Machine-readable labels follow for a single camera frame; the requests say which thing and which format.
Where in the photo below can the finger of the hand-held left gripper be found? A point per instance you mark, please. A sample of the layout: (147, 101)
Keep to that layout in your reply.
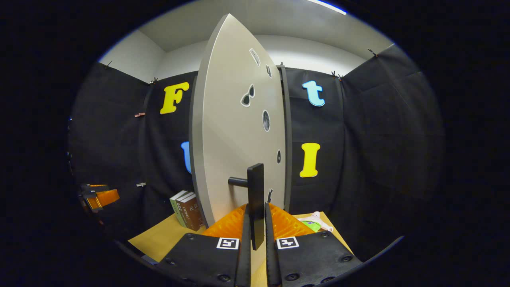
(103, 198)
(93, 188)

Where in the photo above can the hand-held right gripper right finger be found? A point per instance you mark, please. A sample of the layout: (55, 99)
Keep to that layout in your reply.
(273, 263)

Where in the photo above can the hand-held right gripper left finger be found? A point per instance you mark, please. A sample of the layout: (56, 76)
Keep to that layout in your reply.
(245, 259)

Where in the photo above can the beige cabinet door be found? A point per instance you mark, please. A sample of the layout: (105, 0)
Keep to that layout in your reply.
(223, 119)

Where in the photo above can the green plush toy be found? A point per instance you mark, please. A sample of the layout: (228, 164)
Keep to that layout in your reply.
(312, 226)

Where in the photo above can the thick brown book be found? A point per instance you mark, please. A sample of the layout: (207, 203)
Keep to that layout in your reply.
(193, 213)

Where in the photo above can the thin brown book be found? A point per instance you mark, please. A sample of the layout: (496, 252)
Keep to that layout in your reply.
(181, 214)

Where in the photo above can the black backdrop cloth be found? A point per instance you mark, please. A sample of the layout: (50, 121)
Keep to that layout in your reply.
(378, 139)

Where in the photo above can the ceiling light panel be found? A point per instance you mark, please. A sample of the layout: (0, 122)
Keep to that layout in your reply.
(326, 6)

